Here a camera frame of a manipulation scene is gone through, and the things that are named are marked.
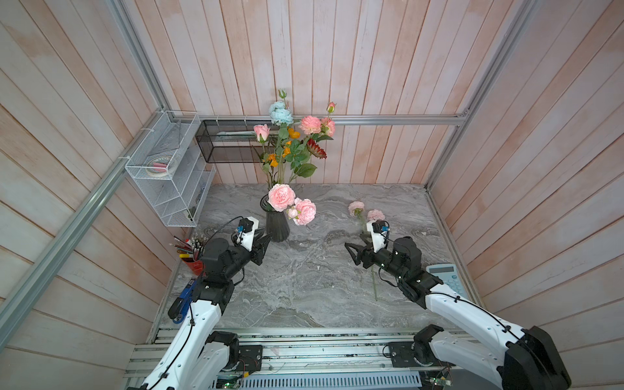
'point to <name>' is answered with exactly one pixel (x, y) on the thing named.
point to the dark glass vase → (277, 224)
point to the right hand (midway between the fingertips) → (353, 238)
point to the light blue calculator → (449, 275)
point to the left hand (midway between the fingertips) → (267, 234)
